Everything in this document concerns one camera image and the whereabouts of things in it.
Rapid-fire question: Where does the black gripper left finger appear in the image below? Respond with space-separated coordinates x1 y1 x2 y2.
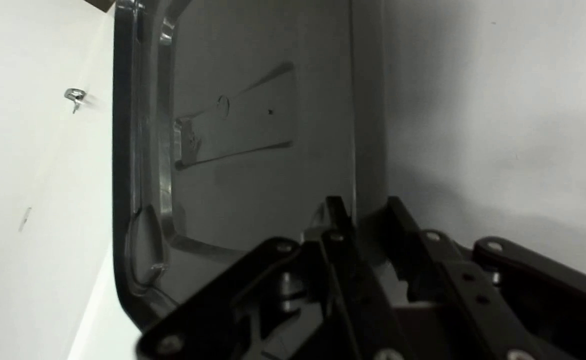
136 194 399 360

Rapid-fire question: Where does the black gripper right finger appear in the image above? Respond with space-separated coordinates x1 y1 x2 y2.
359 194 586 360

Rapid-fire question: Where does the white door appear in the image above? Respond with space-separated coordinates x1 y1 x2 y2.
0 0 140 360

